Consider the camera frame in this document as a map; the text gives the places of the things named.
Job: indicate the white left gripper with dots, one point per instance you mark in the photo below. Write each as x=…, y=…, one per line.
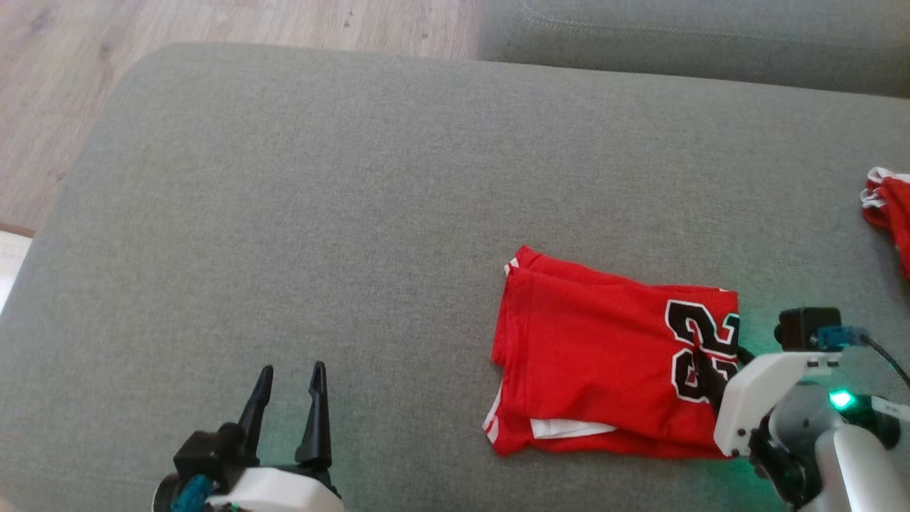
x=277, y=491

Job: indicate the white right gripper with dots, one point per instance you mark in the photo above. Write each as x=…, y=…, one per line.
x=753, y=391

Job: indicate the red numbered jersey shirt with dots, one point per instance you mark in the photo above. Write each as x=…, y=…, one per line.
x=590, y=355

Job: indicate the red shorts with white trim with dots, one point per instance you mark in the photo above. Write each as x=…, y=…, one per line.
x=896, y=213

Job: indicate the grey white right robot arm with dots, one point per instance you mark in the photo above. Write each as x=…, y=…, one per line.
x=853, y=462

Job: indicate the large grey sofa seat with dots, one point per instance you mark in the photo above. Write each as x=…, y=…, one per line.
x=320, y=213

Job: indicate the white floor mat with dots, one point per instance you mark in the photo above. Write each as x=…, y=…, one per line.
x=11, y=263

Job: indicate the small grey sofa cushion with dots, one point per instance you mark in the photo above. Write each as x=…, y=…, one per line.
x=711, y=43

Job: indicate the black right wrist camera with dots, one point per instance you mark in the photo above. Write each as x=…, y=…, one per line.
x=807, y=328

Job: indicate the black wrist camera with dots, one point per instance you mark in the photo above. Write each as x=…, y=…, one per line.
x=807, y=328
x=202, y=451

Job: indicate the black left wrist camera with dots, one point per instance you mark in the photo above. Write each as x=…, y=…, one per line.
x=202, y=451

